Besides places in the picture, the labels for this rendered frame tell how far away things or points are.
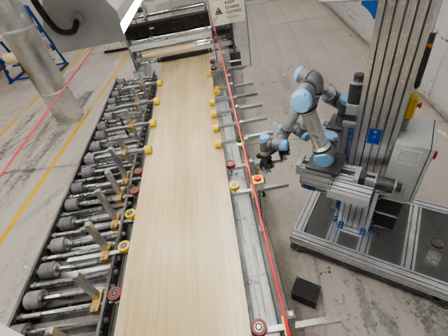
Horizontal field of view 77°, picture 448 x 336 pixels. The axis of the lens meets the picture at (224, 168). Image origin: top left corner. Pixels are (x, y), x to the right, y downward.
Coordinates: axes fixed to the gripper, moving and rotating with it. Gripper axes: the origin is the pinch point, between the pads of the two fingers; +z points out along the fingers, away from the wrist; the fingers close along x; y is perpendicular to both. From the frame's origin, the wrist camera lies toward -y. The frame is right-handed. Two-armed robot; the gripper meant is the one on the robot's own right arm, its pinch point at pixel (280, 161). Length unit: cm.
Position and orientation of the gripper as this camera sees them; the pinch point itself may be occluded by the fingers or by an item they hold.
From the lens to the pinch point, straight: 242.1
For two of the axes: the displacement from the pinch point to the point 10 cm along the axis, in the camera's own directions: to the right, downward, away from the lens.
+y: 9.8, -1.9, -0.4
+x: -1.0, -6.6, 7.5
